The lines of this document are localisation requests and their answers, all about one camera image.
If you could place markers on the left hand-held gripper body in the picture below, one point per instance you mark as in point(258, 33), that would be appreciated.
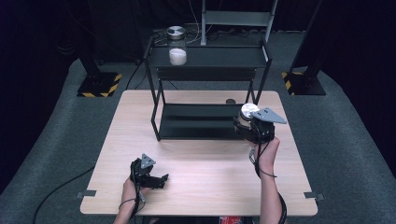
point(141, 169)

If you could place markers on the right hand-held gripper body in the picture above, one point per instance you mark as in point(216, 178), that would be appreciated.
point(263, 126)

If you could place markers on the glass jar with silver lid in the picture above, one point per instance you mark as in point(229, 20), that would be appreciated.
point(176, 46)
point(247, 112)

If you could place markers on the black metal two-tier rack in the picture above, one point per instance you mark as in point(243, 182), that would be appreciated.
point(202, 123)

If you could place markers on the person's left hand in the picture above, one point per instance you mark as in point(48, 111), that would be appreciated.
point(129, 190)

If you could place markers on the person's right hand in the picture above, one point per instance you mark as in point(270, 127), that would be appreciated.
point(268, 155)

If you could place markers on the black stand with striped base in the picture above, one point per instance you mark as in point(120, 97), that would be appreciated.
point(99, 84)
point(303, 82)

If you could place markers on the person's red printed clothing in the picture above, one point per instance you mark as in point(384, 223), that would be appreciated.
point(235, 220)

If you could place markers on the grey metal stand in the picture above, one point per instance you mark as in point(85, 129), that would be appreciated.
point(236, 18)

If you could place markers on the grey metal table bracket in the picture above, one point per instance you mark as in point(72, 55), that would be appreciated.
point(86, 193)
point(313, 196)

